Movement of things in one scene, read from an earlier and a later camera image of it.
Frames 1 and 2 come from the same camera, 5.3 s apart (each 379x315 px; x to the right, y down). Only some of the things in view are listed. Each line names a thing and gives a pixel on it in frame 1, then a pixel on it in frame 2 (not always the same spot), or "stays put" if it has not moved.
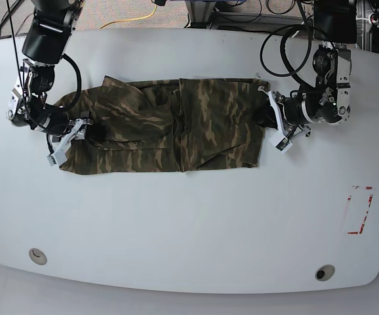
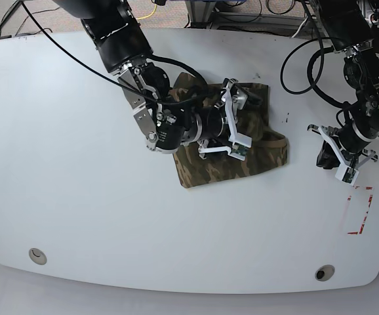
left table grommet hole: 37,256 stays put
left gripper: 82,127 → 236,97
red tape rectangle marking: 370,199 stays put
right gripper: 292,115 → 347,170
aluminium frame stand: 200,12 stays put
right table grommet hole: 324,272 stays put
